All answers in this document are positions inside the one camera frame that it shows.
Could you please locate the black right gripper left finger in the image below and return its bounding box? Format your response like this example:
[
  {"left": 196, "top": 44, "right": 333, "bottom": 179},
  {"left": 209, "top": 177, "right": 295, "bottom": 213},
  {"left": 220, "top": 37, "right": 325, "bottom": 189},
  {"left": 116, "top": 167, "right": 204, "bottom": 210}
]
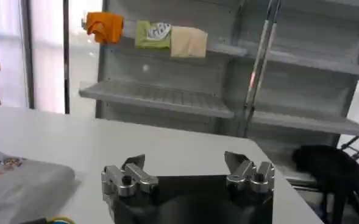
[{"left": 101, "top": 153, "right": 160, "bottom": 197}]

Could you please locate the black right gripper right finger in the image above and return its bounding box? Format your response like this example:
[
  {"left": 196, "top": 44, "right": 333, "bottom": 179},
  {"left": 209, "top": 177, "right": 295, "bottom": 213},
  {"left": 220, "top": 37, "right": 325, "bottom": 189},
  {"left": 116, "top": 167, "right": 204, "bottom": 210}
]
[{"left": 223, "top": 150, "right": 275, "bottom": 194}]

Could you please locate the grey printed T-shirt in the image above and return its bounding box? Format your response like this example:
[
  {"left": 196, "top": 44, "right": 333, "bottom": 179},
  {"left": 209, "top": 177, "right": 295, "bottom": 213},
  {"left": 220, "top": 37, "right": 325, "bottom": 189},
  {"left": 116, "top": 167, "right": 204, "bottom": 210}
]
[{"left": 0, "top": 147, "right": 77, "bottom": 224}]

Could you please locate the plain black garment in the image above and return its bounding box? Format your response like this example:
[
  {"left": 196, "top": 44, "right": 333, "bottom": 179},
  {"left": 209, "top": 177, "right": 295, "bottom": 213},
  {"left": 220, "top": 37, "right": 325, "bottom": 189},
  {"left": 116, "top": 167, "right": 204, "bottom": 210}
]
[{"left": 291, "top": 144, "right": 359, "bottom": 224}]

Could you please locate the yellow and blue object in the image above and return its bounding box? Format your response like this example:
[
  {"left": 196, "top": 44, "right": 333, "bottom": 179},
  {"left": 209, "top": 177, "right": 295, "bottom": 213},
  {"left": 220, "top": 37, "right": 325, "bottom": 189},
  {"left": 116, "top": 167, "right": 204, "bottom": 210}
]
[{"left": 46, "top": 216, "right": 77, "bottom": 224}]

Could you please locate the grey metal shelf with clothes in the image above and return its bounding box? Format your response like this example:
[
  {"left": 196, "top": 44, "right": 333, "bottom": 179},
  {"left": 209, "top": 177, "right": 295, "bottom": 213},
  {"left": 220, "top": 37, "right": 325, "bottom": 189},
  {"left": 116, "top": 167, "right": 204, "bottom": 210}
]
[{"left": 79, "top": 0, "right": 251, "bottom": 135}]

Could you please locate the empty grey metal shelf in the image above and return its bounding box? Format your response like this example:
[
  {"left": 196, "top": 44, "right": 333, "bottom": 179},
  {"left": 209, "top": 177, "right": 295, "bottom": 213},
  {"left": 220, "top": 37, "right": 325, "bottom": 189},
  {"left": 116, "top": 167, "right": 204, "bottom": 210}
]
[{"left": 236, "top": 0, "right": 359, "bottom": 181}]

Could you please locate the dark window post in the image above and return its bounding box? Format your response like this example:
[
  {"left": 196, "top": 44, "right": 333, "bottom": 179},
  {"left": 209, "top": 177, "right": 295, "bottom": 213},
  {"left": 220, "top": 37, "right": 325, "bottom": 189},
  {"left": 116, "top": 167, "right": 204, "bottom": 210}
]
[{"left": 20, "top": 0, "right": 71, "bottom": 115}]

